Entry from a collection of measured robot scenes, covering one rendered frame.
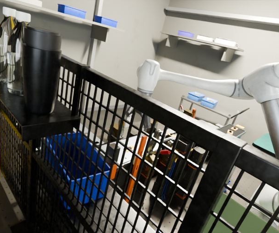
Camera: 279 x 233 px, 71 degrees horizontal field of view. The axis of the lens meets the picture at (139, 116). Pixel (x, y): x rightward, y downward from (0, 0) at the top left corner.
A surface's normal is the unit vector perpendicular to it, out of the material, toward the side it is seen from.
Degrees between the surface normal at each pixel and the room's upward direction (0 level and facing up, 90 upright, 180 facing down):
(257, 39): 90
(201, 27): 90
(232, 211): 90
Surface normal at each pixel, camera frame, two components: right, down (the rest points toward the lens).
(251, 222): -0.69, 0.11
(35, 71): 0.11, 0.40
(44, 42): 0.47, 0.44
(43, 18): 0.68, 0.42
